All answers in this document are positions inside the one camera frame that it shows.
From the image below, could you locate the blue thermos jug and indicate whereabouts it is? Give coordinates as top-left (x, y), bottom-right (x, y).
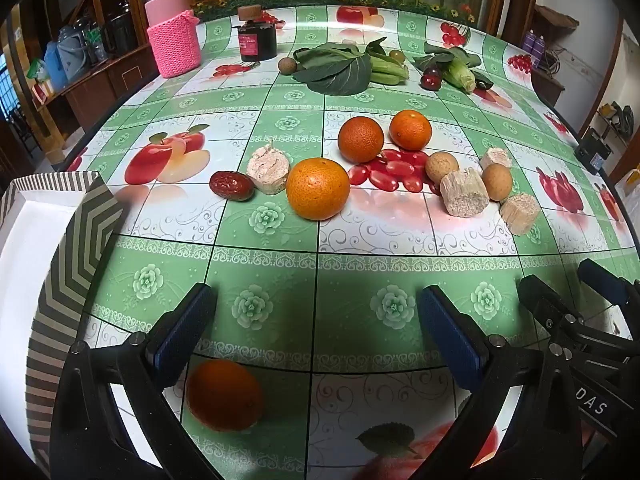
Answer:
top-left (42, 42), bottom-right (68, 92)

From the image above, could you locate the black box device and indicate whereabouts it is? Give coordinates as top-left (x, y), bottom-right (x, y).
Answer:
top-left (574, 127), bottom-right (613, 175)

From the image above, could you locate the orange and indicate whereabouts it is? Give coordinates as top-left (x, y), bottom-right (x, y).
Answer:
top-left (389, 109), bottom-right (433, 151)
top-left (186, 358), bottom-right (264, 433)
top-left (285, 157), bottom-right (351, 221)
top-left (338, 116), bottom-right (385, 163)

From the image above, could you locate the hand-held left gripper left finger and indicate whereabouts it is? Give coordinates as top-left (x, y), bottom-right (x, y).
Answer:
top-left (49, 282), bottom-right (218, 480)

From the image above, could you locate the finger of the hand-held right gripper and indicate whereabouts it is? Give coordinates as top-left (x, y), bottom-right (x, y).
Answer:
top-left (517, 275), bottom-right (640, 361)
top-left (579, 259), bottom-right (640, 311)

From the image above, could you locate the black pot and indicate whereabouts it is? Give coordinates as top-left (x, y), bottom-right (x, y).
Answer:
top-left (102, 7), bottom-right (138, 53)

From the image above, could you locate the striped cardboard box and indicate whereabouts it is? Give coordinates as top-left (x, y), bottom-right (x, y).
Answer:
top-left (0, 171), bottom-right (125, 476)

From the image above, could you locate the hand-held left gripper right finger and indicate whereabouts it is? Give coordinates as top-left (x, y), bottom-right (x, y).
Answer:
top-left (417, 285), bottom-right (586, 480)

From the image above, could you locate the red date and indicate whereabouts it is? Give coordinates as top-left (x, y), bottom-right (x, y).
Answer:
top-left (209, 170), bottom-right (254, 202)

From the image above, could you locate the leafy bok choy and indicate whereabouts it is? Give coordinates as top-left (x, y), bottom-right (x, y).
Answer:
top-left (292, 37), bottom-right (410, 96)

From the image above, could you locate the grey thermos jug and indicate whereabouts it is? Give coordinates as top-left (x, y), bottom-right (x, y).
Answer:
top-left (56, 27), bottom-right (93, 81)

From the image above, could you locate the green printed tablecloth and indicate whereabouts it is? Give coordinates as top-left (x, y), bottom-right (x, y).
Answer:
top-left (50, 4), bottom-right (640, 480)

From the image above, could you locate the green leafy vegetable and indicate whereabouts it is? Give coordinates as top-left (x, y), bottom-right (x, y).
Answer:
top-left (411, 46), bottom-right (493, 95)

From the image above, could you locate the dark jar with cork lid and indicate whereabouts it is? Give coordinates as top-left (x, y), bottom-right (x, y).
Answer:
top-left (237, 5), bottom-right (278, 62)

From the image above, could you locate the wooden wall shelf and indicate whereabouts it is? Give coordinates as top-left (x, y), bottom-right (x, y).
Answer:
top-left (535, 5), bottom-right (580, 33)

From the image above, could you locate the green bag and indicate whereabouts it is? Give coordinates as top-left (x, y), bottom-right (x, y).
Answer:
top-left (27, 57), bottom-right (51, 86)

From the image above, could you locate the wooden cabinet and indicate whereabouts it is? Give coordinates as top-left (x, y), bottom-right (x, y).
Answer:
top-left (30, 0), bottom-right (161, 131)

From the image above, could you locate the pink bottle with knitted sleeve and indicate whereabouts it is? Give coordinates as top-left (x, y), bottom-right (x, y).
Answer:
top-left (144, 0), bottom-right (202, 79)

